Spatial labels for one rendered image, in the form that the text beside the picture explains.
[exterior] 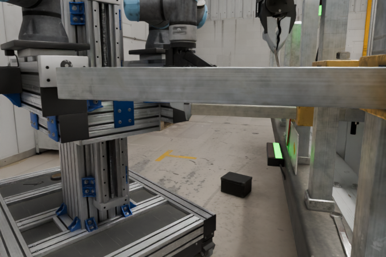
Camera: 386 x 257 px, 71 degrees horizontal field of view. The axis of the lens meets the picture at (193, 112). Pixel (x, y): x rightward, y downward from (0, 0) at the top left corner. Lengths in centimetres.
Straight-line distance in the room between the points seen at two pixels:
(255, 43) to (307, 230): 830
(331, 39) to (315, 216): 31
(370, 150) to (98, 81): 25
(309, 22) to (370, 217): 56
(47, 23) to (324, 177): 90
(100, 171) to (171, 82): 107
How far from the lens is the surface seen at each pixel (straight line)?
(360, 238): 33
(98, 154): 125
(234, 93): 22
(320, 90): 22
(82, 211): 140
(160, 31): 125
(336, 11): 53
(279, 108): 73
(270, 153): 87
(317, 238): 50
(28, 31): 104
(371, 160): 29
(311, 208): 57
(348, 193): 89
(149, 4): 76
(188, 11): 74
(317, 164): 55
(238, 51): 874
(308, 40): 77
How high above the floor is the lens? 96
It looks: 9 degrees down
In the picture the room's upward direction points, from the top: straight up
